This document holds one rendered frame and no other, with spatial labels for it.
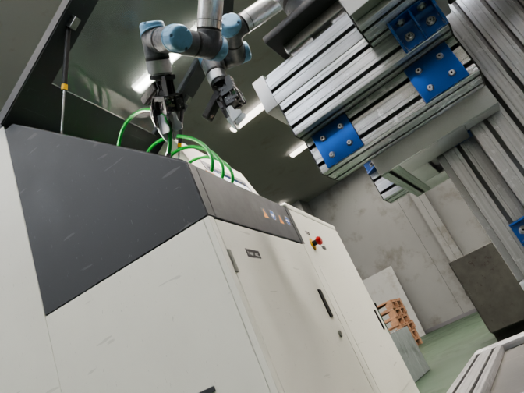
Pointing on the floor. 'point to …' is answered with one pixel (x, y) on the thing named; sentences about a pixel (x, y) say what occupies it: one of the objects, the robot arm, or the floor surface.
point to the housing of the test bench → (20, 298)
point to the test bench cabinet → (167, 326)
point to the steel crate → (492, 290)
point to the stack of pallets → (399, 317)
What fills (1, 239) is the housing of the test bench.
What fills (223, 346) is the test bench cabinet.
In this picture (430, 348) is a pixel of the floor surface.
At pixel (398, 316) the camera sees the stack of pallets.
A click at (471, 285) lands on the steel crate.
